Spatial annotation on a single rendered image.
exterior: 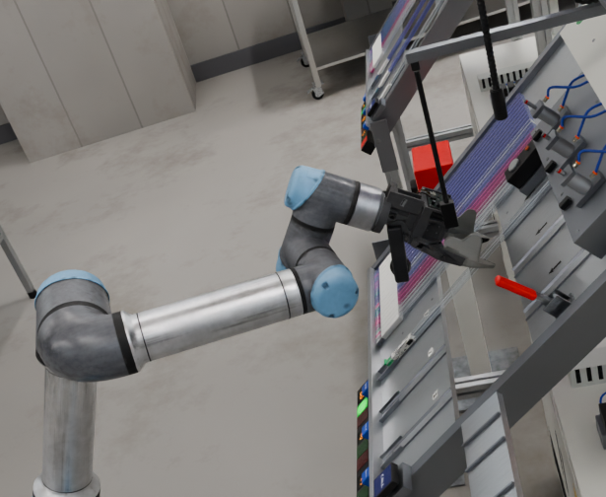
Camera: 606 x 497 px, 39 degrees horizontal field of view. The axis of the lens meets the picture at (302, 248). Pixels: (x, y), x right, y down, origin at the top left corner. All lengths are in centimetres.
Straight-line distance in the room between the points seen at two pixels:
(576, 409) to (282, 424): 128
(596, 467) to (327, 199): 63
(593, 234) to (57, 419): 89
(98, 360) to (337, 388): 159
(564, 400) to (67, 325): 90
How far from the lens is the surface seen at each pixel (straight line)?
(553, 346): 121
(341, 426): 265
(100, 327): 128
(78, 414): 149
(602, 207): 116
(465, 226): 150
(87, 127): 550
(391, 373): 161
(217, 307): 128
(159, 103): 540
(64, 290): 138
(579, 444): 159
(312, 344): 299
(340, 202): 138
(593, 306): 118
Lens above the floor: 177
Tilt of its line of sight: 30 degrees down
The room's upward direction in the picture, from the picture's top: 19 degrees counter-clockwise
